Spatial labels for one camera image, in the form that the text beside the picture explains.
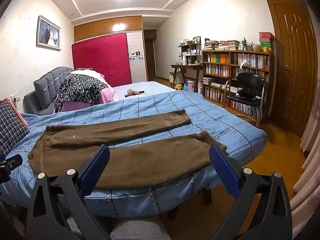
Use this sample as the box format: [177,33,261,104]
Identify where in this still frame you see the brown fleece pants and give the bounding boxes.
[28,110,227,189]

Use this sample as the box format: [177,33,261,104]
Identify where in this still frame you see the plaid pillow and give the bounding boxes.
[0,99,29,156]

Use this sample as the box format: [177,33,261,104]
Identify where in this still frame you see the pink curtain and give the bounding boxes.
[290,82,319,239]

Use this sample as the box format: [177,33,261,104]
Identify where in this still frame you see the grey upholstered headboard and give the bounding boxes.
[23,67,73,115]

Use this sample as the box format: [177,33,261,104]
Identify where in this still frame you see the blue patterned bed cover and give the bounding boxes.
[1,91,267,218]

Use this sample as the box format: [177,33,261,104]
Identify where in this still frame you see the leopard print blanket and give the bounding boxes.
[54,74,108,113]

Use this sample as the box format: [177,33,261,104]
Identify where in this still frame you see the pink quilt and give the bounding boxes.
[61,69,118,112]

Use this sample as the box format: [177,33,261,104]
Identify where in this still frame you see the black office chair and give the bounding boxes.
[223,72,265,128]

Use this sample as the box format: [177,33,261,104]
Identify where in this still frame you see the framed wedding photo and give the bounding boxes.
[36,15,61,51]

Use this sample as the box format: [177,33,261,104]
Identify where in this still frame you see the hair dryer on bed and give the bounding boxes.
[125,89,144,98]

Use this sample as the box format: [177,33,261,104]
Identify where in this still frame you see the pink trash bin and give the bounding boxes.
[188,80,195,92]

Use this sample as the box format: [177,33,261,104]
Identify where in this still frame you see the red mattress against wardrobe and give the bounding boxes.
[72,33,132,87]

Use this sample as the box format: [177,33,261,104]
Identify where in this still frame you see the wooden bookshelf with books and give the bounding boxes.
[202,49,273,121]

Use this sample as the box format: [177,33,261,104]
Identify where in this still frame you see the yellow stool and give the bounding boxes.
[175,84,183,90]

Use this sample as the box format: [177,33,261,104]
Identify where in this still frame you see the wooden desk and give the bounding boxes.
[171,64,203,93]

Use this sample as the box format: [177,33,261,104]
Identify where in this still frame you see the white bed sheet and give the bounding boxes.
[113,81,175,100]

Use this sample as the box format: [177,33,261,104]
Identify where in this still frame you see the wooden door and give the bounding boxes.
[267,0,318,137]

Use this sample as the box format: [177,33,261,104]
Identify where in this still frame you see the small desktop shelf unit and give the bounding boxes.
[178,43,202,65]

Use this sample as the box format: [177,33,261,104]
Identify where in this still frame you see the wooden wardrobe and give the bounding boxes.
[72,15,148,87]

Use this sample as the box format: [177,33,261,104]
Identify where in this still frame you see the wall power socket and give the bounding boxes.
[10,92,20,103]

